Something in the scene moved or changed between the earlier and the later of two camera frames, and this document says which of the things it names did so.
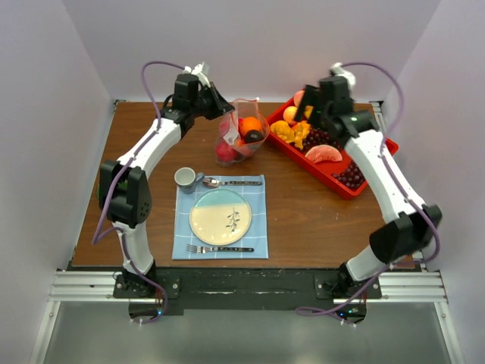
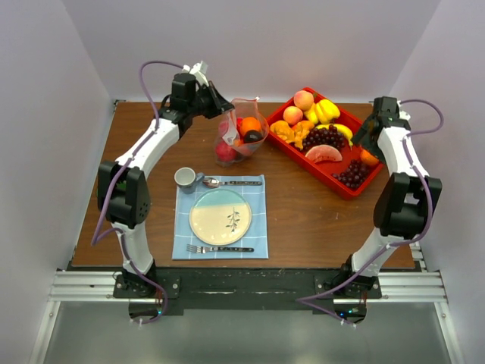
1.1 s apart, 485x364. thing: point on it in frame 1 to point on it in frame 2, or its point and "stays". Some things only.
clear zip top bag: x=240 y=132 stays
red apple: x=245 y=150 stays
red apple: x=225 y=152 stays
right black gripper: x=310 y=97 to x=363 y=133
